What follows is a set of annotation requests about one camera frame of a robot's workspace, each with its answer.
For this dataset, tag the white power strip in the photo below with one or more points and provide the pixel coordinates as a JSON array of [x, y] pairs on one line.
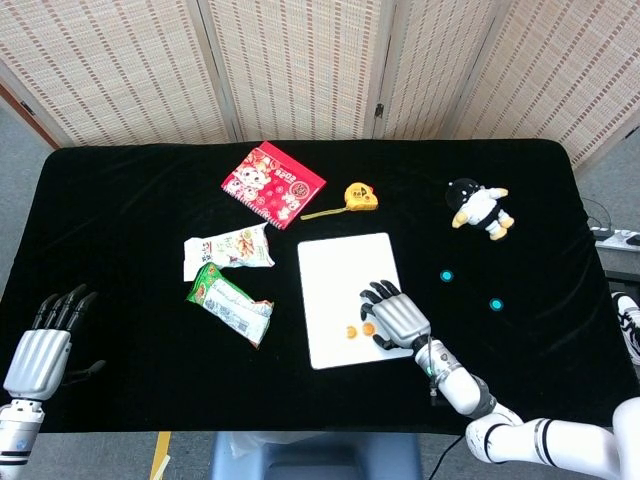
[[617, 240]]

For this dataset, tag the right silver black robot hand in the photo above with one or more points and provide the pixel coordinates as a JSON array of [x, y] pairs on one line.
[[400, 320]]

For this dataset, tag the white rectangular board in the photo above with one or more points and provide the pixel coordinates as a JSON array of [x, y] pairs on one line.
[[330, 280]]

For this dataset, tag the yellow floor strip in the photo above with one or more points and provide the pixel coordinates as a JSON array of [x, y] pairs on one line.
[[161, 450]]

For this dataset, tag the orange button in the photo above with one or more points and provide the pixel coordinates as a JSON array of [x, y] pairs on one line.
[[351, 332], [368, 328]]

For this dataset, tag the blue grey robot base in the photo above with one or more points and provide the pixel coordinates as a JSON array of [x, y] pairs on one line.
[[350, 450]]

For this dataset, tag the white snack packet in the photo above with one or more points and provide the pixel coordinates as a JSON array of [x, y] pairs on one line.
[[235, 247]]

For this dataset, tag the yellow tape measure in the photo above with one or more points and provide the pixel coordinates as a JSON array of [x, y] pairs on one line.
[[361, 196]]

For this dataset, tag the black white sneaker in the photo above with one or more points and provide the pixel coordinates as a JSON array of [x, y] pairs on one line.
[[631, 320]]

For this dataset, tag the red spiral calendar notebook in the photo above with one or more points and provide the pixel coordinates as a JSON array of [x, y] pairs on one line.
[[272, 185]]

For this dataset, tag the green snack packet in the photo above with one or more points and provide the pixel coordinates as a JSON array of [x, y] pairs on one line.
[[230, 305]]

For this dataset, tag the black velvet tablecloth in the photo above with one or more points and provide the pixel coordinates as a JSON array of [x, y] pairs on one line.
[[125, 225]]

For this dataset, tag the bamboo folding screen panel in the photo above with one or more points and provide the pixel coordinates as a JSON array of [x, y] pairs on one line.
[[295, 65], [430, 70], [115, 70], [560, 70]]

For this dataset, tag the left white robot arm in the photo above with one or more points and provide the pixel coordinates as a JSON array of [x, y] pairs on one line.
[[17, 430]]

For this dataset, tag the black white plush toy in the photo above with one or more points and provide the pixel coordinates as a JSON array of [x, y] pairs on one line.
[[482, 205]]

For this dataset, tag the cyan button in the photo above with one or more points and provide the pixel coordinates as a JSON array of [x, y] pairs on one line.
[[496, 304], [446, 275]]

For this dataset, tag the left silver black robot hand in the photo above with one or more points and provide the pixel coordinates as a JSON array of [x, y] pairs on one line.
[[37, 362]]

